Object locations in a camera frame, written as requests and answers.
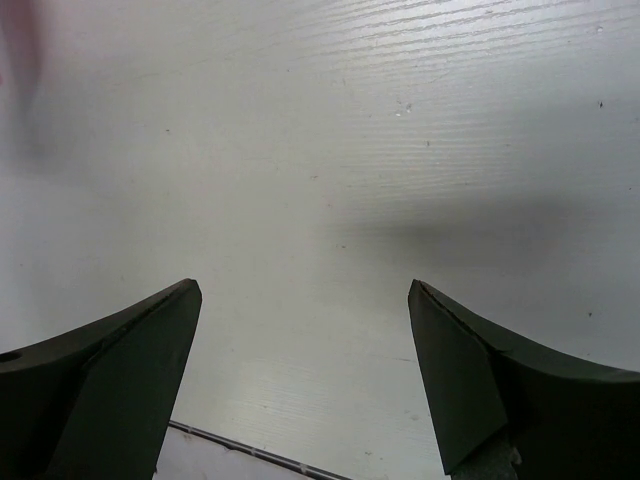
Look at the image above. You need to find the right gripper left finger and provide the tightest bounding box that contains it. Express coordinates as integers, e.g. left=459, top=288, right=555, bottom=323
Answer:
left=1, top=279, right=202, bottom=479

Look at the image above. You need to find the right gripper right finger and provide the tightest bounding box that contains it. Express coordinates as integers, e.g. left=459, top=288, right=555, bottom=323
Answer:
left=408, top=280, right=639, bottom=479

